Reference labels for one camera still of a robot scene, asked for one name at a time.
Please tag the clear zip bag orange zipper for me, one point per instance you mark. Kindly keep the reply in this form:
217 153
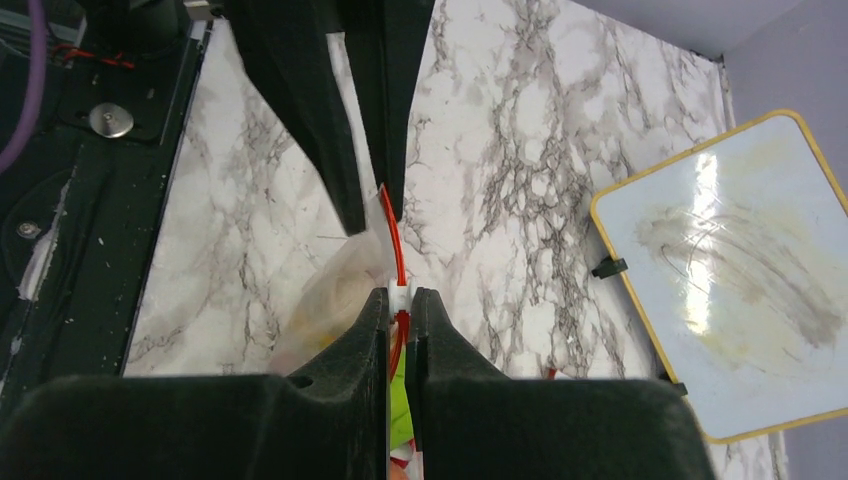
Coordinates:
333 298

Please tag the small whiteboard yellow frame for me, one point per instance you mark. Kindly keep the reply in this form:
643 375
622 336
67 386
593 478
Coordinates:
734 254

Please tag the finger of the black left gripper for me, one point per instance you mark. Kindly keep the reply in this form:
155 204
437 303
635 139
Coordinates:
284 51
384 42

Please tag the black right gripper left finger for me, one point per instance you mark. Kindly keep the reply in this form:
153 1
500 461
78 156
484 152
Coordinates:
327 420

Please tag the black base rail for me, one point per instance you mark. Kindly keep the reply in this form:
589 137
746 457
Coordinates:
94 100

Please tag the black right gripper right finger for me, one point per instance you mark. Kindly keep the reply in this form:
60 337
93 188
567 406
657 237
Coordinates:
471 421

